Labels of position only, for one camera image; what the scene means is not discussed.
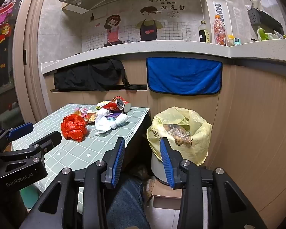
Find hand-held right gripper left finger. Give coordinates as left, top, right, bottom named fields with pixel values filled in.
left=19, top=137, right=126, bottom=229

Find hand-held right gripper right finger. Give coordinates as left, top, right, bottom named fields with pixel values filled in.
left=160, top=138, right=268, bottom=229

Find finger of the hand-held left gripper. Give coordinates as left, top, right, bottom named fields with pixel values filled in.
left=0, top=131, right=62, bottom=165
left=0, top=122, right=34, bottom=149

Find white trash bin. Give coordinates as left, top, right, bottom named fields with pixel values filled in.
left=151, top=148, right=182, bottom=186

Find pink printed tissue packet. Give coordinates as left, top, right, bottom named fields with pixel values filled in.
left=73, top=106, right=96, bottom=118

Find yellow plastic bin bag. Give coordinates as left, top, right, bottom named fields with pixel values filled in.
left=146, top=107, right=212, bottom=166

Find red drink can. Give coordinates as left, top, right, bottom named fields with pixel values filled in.
left=102, top=96, right=125, bottom=112

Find green checked tablecloth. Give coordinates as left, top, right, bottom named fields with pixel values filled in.
left=11, top=104, right=150, bottom=215

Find green plastic stool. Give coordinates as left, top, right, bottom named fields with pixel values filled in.
left=20, top=186, right=41, bottom=210

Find red plastic bag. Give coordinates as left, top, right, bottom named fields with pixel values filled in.
left=60, top=114, right=88, bottom=143

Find brown wooden low platform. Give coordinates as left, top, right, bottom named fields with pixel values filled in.
left=151, top=184, right=184, bottom=209

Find brown food wrapper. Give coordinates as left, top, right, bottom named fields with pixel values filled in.
left=162, top=123, right=192, bottom=146

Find white crumpled plastic bag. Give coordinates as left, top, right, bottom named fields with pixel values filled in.
left=95, top=108, right=113, bottom=133

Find white crumpled tissue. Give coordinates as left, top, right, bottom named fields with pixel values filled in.
left=111, top=113, right=129, bottom=130

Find person's jeans leg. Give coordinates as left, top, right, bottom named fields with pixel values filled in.
left=106, top=179, right=151, bottom=229

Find black cloth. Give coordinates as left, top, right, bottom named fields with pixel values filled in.
left=54, top=58, right=131, bottom=92

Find blue towel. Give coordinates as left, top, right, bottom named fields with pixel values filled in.
left=146, top=57, right=223, bottom=96

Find red festive window stickers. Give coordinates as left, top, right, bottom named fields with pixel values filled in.
left=0, top=0, right=17, bottom=44

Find grey stone kitchen counter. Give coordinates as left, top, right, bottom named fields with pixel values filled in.
left=41, top=38, right=286, bottom=75

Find dark soy sauce bottle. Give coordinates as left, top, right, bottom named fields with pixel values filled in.
left=198, top=20, right=210, bottom=44

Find orange-capped plastic bottle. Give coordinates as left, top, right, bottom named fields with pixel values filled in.
left=213, top=14, right=227, bottom=46

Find white vented column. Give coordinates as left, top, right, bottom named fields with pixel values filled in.
left=205, top=0, right=234, bottom=43

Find green plastic bag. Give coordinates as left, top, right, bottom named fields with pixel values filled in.
left=257, top=27, right=279, bottom=41

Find black perforated utensil holder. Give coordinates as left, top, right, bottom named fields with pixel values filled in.
left=247, top=9, right=261, bottom=27

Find black dish rack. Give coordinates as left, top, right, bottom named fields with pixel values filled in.
left=259, top=11, right=284, bottom=35

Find brown wooden door frame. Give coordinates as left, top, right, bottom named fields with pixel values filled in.
left=12, top=0, right=50, bottom=122

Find cartoon wall poster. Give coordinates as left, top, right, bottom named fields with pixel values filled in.
left=81, top=0, right=201, bottom=52

